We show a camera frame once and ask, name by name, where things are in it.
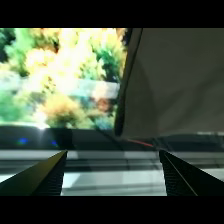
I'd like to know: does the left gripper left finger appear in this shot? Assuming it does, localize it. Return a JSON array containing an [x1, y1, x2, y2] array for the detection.
[[0, 149, 69, 197]]

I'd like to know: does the silver frame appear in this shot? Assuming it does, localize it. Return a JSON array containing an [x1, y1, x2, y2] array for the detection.
[[0, 149, 224, 197]]

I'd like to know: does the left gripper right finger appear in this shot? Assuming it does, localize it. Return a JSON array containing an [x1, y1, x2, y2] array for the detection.
[[158, 149, 224, 197]]

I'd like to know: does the brown garment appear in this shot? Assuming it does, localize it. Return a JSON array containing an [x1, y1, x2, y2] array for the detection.
[[114, 28, 224, 140]]

